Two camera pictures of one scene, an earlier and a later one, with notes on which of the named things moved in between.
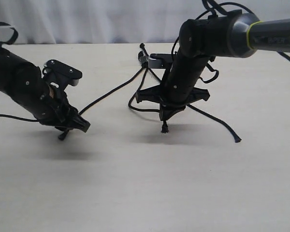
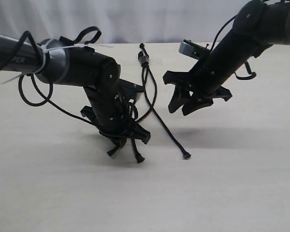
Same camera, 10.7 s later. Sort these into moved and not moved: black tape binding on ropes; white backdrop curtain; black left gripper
Moved: black left gripper
Not moved: black tape binding on ropes; white backdrop curtain
